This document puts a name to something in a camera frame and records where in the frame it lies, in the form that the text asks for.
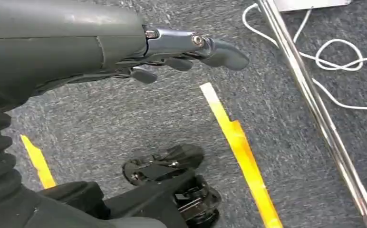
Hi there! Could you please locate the white cable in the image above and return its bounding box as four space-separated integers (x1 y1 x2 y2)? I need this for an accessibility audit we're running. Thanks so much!
241 3 367 111

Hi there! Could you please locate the chrome metal tube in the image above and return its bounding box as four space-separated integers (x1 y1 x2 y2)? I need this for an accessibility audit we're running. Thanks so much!
255 0 367 228

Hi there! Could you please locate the yellow floor tape outline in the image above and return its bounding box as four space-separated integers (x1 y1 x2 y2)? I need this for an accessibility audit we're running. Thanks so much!
19 82 284 228

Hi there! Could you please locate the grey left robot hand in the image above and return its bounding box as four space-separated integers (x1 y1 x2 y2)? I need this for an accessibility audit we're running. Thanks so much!
0 0 250 111

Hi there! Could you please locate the white flat plate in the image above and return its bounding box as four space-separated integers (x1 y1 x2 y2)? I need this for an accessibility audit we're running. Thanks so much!
273 0 352 12

